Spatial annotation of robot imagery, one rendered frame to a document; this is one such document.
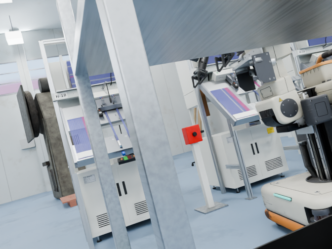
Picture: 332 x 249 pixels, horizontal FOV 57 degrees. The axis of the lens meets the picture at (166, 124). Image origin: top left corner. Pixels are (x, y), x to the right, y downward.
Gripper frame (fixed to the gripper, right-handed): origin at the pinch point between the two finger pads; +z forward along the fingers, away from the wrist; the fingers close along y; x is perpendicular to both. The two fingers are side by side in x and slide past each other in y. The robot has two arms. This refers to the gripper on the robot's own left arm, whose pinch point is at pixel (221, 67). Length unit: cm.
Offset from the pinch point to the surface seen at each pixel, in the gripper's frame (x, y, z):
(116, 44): -36, 116, 38
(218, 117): 225, -890, -113
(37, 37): -440, -902, -232
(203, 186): 37, -132, 69
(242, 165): 67, -128, 43
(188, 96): 15, -208, -24
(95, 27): -42, 99, 31
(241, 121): 58, -130, 3
